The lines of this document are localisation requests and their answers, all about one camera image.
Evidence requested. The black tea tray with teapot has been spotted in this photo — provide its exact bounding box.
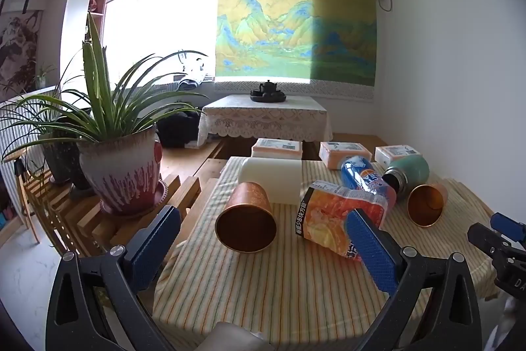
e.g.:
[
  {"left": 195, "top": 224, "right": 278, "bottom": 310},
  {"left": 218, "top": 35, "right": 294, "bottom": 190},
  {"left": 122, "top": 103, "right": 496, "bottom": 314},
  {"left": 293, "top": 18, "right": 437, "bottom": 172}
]
[{"left": 250, "top": 80, "right": 287, "bottom": 103}]

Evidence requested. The blue drink bottle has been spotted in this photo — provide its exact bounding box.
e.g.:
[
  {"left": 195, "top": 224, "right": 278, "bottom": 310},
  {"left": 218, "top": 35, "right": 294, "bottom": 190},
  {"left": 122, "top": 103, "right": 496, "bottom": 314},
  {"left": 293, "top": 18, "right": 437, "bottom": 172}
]
[{"left": 341, "top": 155, "right": 397, "bottom": 209}]

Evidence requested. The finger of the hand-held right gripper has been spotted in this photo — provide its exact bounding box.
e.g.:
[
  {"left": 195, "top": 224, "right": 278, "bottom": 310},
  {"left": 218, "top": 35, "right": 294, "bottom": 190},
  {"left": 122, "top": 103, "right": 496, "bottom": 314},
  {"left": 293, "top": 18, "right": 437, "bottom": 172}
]
[
  {"left": 490, "top": 212, "right": 526, "bottom": 244},
  {"left": 467, "top": 223, "right": 517, "bottom": 266}
]

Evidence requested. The small orange cup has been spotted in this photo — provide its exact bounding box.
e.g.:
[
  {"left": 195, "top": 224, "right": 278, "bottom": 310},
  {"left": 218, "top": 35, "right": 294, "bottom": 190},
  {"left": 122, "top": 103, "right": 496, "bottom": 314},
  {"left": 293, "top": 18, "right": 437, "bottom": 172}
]
[{"left": 406, "top": 183, "right": 449, "bottom": 228}]

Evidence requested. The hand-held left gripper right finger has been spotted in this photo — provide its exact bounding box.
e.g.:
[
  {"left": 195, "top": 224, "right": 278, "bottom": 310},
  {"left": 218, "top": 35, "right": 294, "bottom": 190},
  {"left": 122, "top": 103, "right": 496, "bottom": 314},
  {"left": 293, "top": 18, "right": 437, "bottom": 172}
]
[{"left": 344, "top": 208, "right": 482, "bottom": 351}]

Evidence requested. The plant in red white pot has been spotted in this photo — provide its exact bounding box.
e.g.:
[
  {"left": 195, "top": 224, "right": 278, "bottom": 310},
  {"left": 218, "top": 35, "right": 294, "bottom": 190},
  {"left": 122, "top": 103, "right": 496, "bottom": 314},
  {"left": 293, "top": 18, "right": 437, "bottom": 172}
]
[{"left": 1, "top": 12, "right": 209, "bottom": 217}]

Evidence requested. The white wall shelf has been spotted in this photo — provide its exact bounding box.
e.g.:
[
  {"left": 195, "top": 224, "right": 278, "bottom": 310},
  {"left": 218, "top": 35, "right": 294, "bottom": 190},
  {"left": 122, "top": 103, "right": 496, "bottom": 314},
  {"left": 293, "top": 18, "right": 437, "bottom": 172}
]
[{"left": 87, "top": 0, "right": 108, "bottom": 35}]

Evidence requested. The orange snack packet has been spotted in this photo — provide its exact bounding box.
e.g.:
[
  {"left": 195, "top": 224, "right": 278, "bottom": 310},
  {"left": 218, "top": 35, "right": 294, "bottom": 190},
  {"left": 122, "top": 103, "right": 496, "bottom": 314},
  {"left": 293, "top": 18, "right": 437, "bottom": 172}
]
[{"left": 296, "top": 180, "right": 391, "bottom": 262}]

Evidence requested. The wooden plant stand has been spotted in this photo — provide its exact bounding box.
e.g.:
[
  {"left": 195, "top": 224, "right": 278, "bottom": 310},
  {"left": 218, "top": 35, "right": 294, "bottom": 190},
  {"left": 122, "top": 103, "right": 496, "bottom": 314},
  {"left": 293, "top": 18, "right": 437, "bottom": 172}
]
[{"left": 15, "top": 151, "right": 202, "bottom": 258}]

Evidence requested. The striped tablecloth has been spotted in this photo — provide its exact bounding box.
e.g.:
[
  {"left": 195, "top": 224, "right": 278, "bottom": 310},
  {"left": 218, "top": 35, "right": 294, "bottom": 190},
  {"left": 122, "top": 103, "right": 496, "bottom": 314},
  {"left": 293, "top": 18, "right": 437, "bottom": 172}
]
[{"left": 152, "top": 156, "right": 503, "bottom": 351}]

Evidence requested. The ink painting wall scroll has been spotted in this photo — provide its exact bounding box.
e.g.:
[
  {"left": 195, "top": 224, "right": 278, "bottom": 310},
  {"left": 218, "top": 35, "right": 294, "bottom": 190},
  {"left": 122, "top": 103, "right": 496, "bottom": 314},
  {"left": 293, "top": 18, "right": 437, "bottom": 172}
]
[{"left": 0, "top": 0, "right": 44, "bottom": 103}]

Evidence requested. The grey cloth on windowsill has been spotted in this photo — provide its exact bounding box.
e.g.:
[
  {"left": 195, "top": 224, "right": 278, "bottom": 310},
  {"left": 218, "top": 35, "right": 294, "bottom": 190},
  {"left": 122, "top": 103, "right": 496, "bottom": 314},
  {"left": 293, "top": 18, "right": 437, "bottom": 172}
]
[{"left": 173, "top": 72, "right": 215, "bottom": 92}]

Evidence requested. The green landscape painting blind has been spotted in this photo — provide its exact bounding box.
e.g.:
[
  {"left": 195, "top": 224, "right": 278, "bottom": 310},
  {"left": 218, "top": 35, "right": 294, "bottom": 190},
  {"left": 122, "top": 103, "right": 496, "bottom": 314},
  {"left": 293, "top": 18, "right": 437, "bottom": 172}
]
[{"left": 214, "top": 0, "right": 379, "bottom": 102}]

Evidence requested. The white cylinder roll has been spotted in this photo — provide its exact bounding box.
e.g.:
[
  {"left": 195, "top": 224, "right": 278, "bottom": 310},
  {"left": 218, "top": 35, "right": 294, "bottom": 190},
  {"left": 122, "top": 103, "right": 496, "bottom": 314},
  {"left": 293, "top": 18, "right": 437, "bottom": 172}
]
[{"left": 239, "top": 157, "right": 303, "bottom": 206}]

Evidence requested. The black bag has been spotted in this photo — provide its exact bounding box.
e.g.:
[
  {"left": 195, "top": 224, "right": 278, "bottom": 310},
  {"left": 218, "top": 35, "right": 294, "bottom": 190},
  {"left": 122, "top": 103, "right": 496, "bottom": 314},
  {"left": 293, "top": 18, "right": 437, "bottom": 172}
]
[{"left": 157, "top": 112, "right": 203, "bottom": 148}]

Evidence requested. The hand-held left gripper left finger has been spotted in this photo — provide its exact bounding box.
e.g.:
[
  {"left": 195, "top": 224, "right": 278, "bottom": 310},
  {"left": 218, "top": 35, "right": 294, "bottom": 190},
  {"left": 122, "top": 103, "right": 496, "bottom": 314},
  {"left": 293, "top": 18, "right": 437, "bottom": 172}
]
[{"left": 46, "top": 205, "right": 182, "bottom": 351}]

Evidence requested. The large orange cup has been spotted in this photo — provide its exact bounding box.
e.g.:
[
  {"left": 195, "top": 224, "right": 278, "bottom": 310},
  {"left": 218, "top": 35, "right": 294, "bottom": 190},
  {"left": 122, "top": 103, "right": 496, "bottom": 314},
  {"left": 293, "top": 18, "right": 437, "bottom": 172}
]
[{"left": 215, "top": 182, "right": 277, "bottom": 254}]

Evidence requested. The white soft object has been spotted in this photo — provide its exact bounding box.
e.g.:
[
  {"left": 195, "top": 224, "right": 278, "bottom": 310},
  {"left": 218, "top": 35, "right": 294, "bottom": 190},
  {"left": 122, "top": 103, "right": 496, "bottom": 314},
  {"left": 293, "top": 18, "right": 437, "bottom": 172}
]
[{"left": 196, "top": 321, "right": 273, "bottom": 351}]

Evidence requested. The small potted plant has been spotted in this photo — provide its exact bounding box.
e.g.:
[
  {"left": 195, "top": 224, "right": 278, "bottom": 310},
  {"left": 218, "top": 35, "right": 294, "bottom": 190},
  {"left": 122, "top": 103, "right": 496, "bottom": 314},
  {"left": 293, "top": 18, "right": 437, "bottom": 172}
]
[{"left": 34, "top": 63, "right": 57, "bottom": 89}]

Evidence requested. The plant in dark pot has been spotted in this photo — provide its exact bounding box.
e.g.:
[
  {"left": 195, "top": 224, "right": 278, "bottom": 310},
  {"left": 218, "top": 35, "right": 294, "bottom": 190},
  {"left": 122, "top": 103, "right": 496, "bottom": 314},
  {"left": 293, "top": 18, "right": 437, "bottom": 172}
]
[{"left": 0, "top": 86, "right": 93, "bottom": 199}]

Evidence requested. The green thermos bottle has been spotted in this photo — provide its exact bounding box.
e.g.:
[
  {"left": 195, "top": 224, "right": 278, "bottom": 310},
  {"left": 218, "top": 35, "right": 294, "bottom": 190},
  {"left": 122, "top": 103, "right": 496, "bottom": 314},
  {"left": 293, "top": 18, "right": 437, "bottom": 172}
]
[{"left": 382, "top": 155, "right": 430, "bottom": 198}]

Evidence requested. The low table with lace cloth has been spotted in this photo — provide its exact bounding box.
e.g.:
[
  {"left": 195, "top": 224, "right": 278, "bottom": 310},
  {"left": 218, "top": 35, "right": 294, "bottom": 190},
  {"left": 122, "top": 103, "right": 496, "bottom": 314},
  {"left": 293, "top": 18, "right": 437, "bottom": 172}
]
[{"left": 197, "top": 95, "right": 333, "bottom": 148}]

